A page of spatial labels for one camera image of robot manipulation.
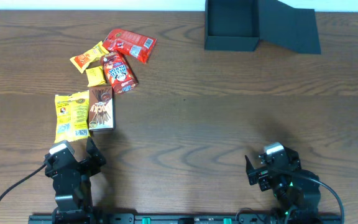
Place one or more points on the red candy bag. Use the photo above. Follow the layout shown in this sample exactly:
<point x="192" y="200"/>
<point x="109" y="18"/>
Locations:
<point x="130" y="43"/>

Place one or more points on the yellow snack bag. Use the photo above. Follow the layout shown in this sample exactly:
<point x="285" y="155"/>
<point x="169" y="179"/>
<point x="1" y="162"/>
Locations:
<point x="72" y="116"/>

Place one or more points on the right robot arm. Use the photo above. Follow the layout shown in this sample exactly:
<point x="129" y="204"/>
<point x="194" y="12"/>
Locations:
<point x="295" y="188"/>

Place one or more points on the orange yellow candy wrapper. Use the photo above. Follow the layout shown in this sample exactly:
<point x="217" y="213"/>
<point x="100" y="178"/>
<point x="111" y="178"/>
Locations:
<point x="82" y="61"/>

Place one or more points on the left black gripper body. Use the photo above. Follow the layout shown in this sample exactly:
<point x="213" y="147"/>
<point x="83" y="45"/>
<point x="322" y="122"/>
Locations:
<point x="88" y="170"/>

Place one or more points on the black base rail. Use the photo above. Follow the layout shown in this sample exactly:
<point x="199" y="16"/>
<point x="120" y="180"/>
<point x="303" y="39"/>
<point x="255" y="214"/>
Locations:
<point x="128" y="218"/>

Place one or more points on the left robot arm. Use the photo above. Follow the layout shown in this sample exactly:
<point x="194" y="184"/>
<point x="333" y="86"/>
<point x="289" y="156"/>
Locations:
<point x="74" y="204"/>

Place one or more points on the black gift box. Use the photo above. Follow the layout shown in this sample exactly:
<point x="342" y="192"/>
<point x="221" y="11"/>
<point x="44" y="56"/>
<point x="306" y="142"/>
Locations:
<point x="239" y="25"/>

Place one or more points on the small yellow snack packet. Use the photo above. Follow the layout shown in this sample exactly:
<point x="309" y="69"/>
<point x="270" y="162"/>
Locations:
<point x="95" y="76"/>

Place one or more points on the brown Pocky box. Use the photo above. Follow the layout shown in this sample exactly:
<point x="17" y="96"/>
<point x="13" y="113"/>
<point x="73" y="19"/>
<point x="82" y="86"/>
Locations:
<point x="101" y="108"/>

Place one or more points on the red Hello Panda box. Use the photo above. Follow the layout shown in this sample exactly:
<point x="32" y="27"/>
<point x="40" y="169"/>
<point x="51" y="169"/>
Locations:
<point x="118" y="72"/>

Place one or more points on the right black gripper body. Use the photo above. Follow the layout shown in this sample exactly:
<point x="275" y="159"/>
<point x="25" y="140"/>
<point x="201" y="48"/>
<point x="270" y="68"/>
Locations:
<point x="281" y="181"/>

